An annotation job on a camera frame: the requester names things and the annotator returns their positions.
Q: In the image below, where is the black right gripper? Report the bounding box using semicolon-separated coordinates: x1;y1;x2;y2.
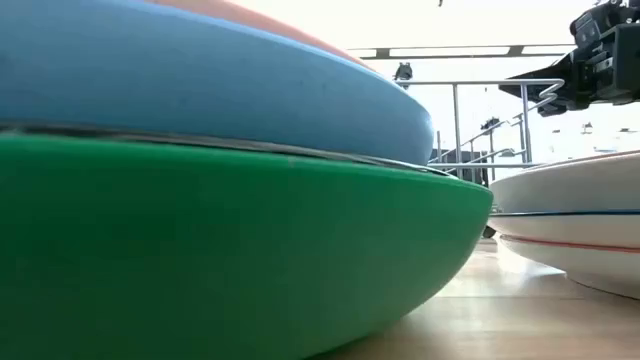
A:
499;22;640;118

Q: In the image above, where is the beige plate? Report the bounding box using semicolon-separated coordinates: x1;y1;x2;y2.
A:
488;150;640;217

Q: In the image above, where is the blue striped white plate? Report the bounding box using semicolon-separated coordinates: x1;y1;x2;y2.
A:
487;208;640;251

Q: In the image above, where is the white plate red rim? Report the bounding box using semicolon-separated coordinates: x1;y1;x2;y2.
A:
499;233;640;301

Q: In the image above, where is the pink plate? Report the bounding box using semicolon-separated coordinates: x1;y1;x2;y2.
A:
143;0;377;72

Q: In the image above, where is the green plate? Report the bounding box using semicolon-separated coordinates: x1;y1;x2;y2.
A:
0;130;495;360

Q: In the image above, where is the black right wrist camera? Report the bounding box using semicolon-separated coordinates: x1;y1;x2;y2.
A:
569;0;640;49

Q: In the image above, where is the dark hanging camera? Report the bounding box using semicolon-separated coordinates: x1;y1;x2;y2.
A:
393;61;414;90

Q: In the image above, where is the dark ceiling rail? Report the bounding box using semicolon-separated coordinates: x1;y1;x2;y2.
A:
347;43;576;61

